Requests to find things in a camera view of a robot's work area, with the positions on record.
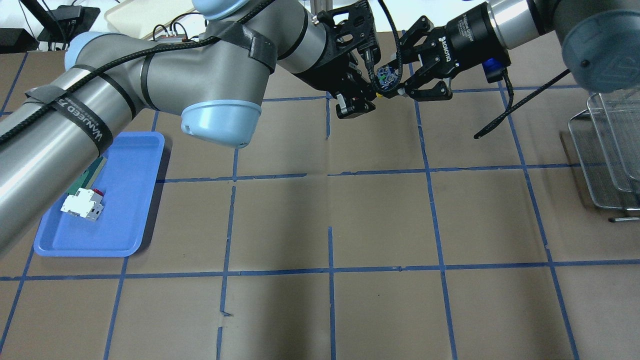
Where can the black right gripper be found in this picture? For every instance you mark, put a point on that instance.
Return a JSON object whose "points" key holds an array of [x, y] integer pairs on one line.
{"points": [[462, 34]]}

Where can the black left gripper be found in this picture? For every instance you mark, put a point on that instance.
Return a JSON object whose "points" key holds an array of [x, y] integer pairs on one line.
{"points": [[320, 69]]}

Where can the red push button switch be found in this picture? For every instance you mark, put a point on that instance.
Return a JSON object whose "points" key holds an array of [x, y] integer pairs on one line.
{"points": [[388, 79]]}

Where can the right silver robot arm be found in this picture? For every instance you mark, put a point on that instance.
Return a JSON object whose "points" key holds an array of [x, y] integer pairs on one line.
{"points": [[599, 41]]}

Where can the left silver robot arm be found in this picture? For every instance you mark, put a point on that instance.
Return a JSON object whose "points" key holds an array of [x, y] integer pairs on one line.
{"points": [[216, 85]]}

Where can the blue plastic tray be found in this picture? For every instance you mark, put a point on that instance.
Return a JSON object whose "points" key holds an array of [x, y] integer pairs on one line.
{"points": [[127, 181]]}

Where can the green terminal block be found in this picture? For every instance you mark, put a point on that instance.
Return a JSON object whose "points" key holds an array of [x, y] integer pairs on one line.
{"points": [[88, 177]]}

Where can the white circuit breaker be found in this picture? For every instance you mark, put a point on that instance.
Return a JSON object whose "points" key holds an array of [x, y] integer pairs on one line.
{"points": [[84, 203]]}

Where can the black monitor stand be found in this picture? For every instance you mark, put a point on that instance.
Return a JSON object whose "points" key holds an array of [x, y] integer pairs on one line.
{"points": [[62, 24]]}

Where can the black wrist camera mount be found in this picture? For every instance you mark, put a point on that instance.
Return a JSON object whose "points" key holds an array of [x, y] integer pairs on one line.
{"points": [[349, 28]]}

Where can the wire mesh shelf basket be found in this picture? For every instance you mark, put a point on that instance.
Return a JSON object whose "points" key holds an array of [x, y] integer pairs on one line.
{"points": [[606, 138]]}

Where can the usb hub with cables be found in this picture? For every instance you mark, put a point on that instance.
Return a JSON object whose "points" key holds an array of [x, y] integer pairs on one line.
{"points": [[172, 33]]}

